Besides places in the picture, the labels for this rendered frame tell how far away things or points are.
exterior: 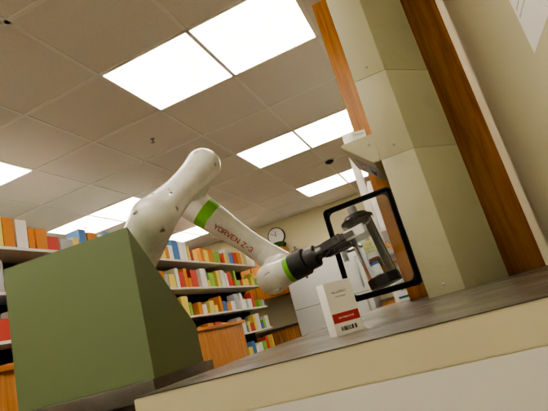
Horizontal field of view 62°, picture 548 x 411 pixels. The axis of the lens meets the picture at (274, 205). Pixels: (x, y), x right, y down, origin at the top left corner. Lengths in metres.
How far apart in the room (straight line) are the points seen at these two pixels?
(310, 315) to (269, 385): 6.18
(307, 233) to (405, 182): 5.93
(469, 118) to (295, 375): 1.61
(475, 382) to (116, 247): 0.85
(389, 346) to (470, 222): 1.16
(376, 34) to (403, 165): 0.49
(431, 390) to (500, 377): 0.06
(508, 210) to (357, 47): 0.82
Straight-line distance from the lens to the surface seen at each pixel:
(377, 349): 0.48
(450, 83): 2.03
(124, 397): 1.11
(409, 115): 1.63
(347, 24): 1.78
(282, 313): 7.54
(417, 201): 1.53
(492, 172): 1.93
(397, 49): 1.78
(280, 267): 1.52
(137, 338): 1.09
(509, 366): 0.47
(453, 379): 0.48
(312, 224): 7.41
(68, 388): 1.20
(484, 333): 0.47
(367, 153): 1.58
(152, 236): 1.28
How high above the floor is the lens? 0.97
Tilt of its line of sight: 15 degrees up
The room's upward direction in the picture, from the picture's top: 15 degrees counter-clockwise
